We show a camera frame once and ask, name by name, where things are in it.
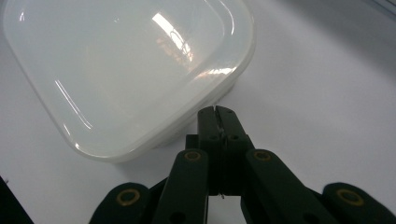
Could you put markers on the clear white plastic container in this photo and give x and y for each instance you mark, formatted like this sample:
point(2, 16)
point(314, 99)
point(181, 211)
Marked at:
point(124, 74)

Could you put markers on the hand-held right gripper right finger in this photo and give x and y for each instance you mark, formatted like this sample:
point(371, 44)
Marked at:
point(234, 140)

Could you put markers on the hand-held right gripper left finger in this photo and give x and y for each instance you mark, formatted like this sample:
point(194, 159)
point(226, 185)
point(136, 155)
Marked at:
point(208, 140)

